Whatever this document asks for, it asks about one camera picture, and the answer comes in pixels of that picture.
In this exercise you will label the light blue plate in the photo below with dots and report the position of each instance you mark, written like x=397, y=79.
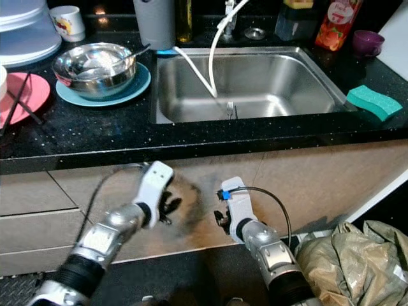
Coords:
x=140, y=86

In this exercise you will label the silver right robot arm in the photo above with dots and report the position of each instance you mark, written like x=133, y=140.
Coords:
x=271, y=248

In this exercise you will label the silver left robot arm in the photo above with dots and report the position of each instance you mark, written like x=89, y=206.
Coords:
x=102, y=239

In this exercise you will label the beige kitchen cabinet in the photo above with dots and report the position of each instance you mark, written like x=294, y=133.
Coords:
x=325, y=178

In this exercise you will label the steel fork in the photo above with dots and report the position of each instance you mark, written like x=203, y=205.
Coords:
x=230, y=109

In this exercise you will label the stainless steel bowl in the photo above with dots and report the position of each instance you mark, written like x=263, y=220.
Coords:
x=115, y=80

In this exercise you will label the olive green bag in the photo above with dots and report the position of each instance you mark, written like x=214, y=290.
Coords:
x=357, y=268

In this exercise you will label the stainless steel sink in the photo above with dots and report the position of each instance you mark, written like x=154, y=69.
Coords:
x=280, y=80

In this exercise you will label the steel spoon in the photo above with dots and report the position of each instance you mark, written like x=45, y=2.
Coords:
x=131, y=55

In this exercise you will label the black chopstick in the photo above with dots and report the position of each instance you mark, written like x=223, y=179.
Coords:
x=18, y=101
x=35, y=109

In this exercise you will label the black floor mat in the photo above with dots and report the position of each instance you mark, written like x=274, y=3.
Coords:
x=16, y=290

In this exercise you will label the pink plate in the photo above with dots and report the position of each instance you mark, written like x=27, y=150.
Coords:
x=38, y=92

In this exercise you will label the grey thermos with red label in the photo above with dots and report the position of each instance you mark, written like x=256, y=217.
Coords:
x=154, y=25

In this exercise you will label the olive oil bottle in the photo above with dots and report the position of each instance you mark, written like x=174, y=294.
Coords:
x=183, y=22

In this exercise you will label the green sponge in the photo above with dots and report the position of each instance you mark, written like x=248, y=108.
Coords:
x=373, y=102

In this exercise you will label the chrome faucet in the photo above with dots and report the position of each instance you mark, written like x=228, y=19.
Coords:
x=227, y=13

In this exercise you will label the white printed mug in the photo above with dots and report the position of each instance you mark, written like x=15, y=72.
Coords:
x=68, y=25

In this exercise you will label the white bowl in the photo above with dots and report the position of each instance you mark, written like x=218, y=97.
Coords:
x=2, y=83

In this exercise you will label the white plastic drawer container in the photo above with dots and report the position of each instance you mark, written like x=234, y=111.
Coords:
x=29, y=38

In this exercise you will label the purple cup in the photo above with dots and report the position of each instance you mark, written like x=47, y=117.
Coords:
x=368, y=43

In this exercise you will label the yellow pink sponge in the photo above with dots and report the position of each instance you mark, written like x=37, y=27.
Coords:
x=298, y=4

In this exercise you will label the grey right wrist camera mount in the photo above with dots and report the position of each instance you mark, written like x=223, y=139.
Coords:
x=237, y=204

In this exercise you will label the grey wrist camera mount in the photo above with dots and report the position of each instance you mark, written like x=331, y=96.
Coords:
x=237, y=204
x=156, y=182

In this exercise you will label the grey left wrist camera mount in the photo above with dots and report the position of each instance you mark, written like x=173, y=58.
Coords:
x=156, y=182

